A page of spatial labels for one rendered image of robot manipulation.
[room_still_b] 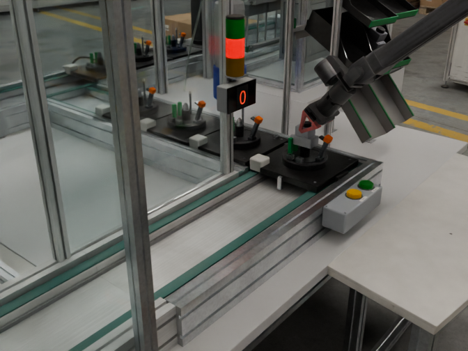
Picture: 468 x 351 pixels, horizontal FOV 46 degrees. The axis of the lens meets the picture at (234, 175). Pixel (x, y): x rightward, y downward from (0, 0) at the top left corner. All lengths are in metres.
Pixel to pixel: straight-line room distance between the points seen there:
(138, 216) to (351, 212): 0.73
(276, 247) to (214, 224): 0.20
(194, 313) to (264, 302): 0.20
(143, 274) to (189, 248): 0.44
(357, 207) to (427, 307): 0.32
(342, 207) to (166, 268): 0.49
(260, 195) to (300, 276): 0.33
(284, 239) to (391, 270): 0.28
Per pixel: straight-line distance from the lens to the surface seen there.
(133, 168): 0.84
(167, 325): 1.13
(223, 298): 1.22
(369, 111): 1.91
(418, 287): 1.40
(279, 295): 1.31
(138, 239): 0.90
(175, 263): 1.32
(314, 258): 1.44
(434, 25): 1.46
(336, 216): 1.46
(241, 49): 1.48
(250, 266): 1.28
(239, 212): 1.51
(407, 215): 1.69
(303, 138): 1.64
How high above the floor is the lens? 1.67
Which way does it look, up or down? 26 degrees down
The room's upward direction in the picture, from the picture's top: straight up
